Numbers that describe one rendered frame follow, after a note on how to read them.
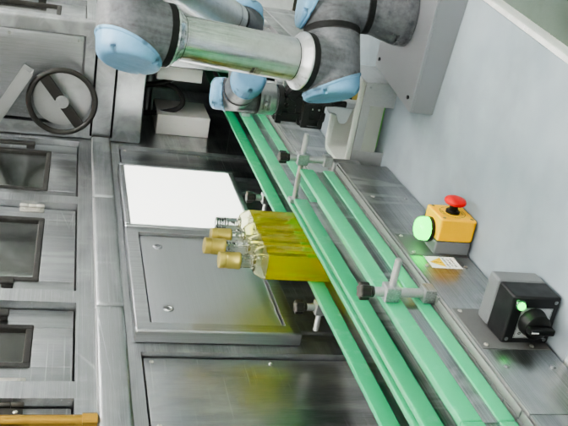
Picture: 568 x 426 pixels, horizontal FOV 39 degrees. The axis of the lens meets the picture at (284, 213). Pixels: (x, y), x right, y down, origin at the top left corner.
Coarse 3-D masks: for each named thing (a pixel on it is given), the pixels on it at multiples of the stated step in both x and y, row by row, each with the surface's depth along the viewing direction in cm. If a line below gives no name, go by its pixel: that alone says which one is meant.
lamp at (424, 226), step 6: (420, 216) 146; (426, 216) 146; (414, 222) 147; (420, 222) 145; (426, 222) 145; (432, 222) 145; (414, 228) 146; (420, 228) 145; (426, 228) 144; (432, 228) 144; (414, 234) 147; (420, 234) 145; (426, 234) 145; (432, 234) 145; (426, 240) 146
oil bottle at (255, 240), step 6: (258, 234) 170; (264, 234) 171; (270, 234) 171; (276, 234) 172; (282, 234) 172; (252, 240) 168; (258, 240) 168; (264, 240) 168; (270, 240) 169; (276, 240) 169; (282, 240) 170; (288, 240) 170; (294, 240) 171; (300, 240) 171; (306, 240) 172; (252, 246) 167; (258, 246) 167; (294, 246) 169; (300, 246) 169; (306, 246) 170; (252, 252) 168
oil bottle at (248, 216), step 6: (246, 210) 181; (252, 210) 181; (258, 210) 182; (264, 210) 182; (240, 216) 179; (246, 216) 178; (252, 216) 178; (258, 216) 179; (264, 216) 179; (270, 216) 180; (276, 216) 180; (282, 216) 181; (288, 216) 182; (294, 216) 182; (240, 222) 178; (246, 222) 177; (270, 222) 178; (276, 222) 179; (282, 222) 179; (288, 222) 179; (294, 222) 180; (240, 228) 178
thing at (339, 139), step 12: (360, 84) 182; (360, 96) 183; (360, 108) 185; (336, 120) 201; (348, 120) 202; (336, 132) 203; (348, 132) 203; (336, 144) 203; (348, 144) 187; (336, 156) 196; (348, 156) 188
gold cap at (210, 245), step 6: (204, 240) 167; (210, 240) 166; (216, 240) 167; (222, 240) 167; (204, 246) 166; (210, 246) 166; (216, 246) 166; (222, 246) 166; (204, 252) 166; (210, 252) 166; (216, 252) 166
